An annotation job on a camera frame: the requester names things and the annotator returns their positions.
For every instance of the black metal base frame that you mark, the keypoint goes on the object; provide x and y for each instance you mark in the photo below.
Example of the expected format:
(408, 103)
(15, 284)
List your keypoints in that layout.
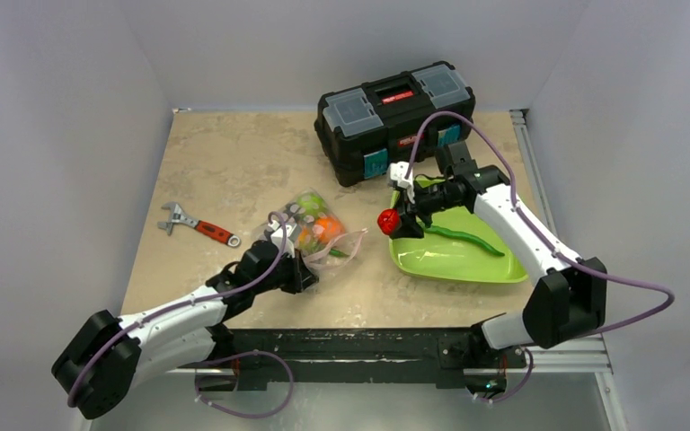
(442, 357)

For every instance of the clear zip top bag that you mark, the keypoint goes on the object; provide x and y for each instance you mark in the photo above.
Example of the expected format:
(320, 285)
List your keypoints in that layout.
(315, 253)

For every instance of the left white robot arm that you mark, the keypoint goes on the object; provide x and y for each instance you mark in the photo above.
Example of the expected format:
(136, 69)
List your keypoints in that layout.
(110, 355)

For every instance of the green plastic tray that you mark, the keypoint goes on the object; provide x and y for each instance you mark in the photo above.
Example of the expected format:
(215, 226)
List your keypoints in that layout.
(439, 257)

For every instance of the red handled adjustable wrench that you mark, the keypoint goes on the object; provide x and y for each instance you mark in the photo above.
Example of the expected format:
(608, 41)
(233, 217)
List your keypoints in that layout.
(177, 216)

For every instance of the black plastic toolbox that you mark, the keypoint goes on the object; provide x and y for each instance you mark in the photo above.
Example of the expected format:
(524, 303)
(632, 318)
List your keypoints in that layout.
(364, 128)

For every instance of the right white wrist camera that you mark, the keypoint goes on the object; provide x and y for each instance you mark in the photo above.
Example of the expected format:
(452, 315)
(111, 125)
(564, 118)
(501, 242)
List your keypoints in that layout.
(400, 177)

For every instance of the green fake apple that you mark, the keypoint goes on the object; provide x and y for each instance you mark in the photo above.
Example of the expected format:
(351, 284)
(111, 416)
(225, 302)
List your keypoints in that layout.
(312, 204)

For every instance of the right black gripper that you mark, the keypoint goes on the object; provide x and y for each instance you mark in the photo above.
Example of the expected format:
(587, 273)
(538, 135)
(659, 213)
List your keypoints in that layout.
(411, 210)

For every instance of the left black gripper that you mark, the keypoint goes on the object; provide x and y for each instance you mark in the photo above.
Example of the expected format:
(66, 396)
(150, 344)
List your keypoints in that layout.
(301, 277)

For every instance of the orange fake fruit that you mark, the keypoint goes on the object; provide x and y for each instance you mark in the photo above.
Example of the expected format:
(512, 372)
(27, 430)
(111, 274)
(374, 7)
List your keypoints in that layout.
(327, 228)

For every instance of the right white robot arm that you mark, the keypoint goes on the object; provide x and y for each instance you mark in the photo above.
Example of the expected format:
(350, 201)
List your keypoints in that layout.
(569, 297)

